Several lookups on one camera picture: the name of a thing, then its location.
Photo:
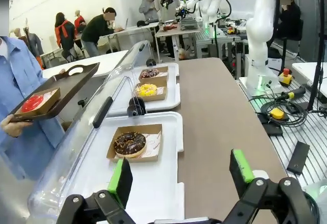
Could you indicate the yellow sprinkled donut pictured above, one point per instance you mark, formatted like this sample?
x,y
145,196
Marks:
x,y
145,90

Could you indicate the black yellow handheld controller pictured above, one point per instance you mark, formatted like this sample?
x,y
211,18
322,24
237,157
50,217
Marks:
x,y
293,93

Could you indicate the person in blue shirt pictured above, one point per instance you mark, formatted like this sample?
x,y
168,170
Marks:
x,y
15,76

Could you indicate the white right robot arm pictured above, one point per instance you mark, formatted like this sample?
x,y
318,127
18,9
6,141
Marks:
x,y
260,30

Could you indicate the black tripod stand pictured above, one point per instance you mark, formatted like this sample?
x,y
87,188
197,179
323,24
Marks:
x,y
318,55

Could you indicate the person in grey hoodie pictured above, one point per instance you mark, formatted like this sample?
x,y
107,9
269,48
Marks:
x,y
146,7

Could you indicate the dark brown serving tray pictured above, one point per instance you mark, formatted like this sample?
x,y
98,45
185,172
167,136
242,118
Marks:
x,y
69,86

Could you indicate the white printed paper liner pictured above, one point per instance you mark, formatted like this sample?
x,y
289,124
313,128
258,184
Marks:
x,y
161,90
153,145

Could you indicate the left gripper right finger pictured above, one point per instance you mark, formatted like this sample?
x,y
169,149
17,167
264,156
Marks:
x,y
240,170

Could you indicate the chocolate rainbow sprinkle donut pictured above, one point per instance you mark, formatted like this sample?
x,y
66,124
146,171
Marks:
x,y
150,73

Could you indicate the person's right hand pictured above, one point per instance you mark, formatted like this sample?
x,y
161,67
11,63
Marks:
x,y
12,128

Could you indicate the red glazed donut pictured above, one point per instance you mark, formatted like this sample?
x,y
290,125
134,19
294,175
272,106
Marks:
x,y
33,104

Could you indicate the white plastic display tray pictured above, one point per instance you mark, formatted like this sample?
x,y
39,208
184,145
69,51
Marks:
x,y
158,183
173,94

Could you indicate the yellow button box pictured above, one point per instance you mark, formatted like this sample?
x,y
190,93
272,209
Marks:
x,y
277,113

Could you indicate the person's left hand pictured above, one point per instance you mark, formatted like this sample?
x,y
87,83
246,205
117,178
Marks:
x,y
62,71

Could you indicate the seated person in black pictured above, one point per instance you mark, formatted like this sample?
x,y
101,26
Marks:
x,y
290,20

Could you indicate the clear plastic dome lid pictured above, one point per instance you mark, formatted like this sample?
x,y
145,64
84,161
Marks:
x,y
102,111
141,47

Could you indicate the person with orange scarf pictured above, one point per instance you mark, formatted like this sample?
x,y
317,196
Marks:
x,y
65,35

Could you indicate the white desk with laptop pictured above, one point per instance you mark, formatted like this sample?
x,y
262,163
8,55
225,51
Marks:
x,y
132,28

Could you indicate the person in dark green sweater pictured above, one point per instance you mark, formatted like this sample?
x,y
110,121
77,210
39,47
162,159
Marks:
x,y
94,30

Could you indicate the brown cardboard donut box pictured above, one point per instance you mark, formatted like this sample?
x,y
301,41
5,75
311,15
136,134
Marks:
x,y
153,159
162,97
164,71
53,96

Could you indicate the chocolate nut donut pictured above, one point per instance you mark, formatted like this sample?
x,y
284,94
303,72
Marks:
x,y
122,146

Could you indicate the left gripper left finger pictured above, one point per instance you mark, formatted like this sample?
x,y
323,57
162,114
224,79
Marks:
x,y
122,183

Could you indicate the grey work desk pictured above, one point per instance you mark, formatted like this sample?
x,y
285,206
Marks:
x,y
178,31

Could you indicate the white side table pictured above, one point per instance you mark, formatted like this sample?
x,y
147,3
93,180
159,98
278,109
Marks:
x,y
107,60

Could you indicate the black flat box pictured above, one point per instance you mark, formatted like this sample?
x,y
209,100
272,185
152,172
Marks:
x,y
272,128
298,157

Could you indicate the yellow emergency stop button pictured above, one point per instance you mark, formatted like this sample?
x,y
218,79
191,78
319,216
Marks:
x,y
285,77

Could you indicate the aluminium profile base platform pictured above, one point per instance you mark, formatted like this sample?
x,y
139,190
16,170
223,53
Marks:
x,y
281,142

